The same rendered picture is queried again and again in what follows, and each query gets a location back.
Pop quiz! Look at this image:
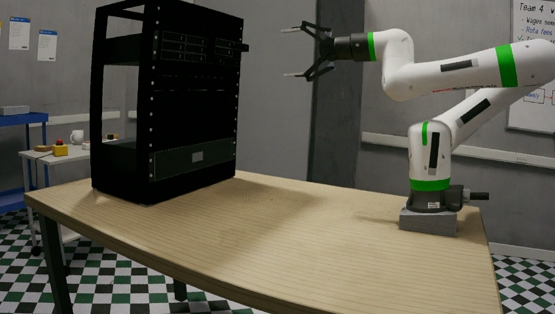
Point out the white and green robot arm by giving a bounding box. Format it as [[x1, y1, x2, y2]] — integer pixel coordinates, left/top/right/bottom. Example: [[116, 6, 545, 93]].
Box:
[[350, 29, 555, 213]]

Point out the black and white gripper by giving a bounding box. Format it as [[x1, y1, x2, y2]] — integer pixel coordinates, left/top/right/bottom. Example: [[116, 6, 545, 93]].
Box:
[[281, 20, 353, 82]]

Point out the black server rack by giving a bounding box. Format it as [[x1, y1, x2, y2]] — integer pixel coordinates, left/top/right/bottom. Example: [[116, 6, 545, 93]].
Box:
[[90, 0, 249, 207]]

